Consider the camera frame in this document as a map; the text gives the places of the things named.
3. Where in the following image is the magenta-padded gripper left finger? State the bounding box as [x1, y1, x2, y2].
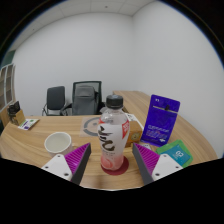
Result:
[41, 142, 92, 186]

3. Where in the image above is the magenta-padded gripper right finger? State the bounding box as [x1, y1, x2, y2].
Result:
[131, 142, 184, 186]

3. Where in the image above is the clear bottle with pink drink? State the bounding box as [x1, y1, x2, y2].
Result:
[97, 94, 130, 172]

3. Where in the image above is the white mug with orange print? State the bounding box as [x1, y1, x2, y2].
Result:
[44, 131, 78, 158]

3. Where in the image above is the flat round red coaster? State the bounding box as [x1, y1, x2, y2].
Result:
[100, 155, 130, 176]

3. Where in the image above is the green packet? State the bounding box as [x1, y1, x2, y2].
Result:
[155, 139, 194, 168]

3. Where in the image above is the purple hanging package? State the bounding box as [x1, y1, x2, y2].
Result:
[140, 94, 181, 148]

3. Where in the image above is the white and green leaflet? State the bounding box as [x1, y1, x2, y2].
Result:
[17, 118, 40, 131]

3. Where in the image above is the grey backpack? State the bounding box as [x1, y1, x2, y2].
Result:
[72, 85, 99, 116]

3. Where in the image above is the wooden side desk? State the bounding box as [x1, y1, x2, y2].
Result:
[112, 90, 154, 113]

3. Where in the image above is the black padded office chair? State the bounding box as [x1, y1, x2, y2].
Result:
[42, 85, 68, 117]

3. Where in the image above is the black mesh office chair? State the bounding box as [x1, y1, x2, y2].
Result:
[61, 80, 107, 116]

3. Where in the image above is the tan cardboard box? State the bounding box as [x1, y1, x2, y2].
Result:
[0, 108, 27, 128]

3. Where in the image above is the large dark brown box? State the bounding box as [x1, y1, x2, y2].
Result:
[6, 101, 22, 126]

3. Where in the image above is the wooden cabinet with glass doors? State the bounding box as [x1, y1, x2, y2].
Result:
[0, 63, 17, 113]

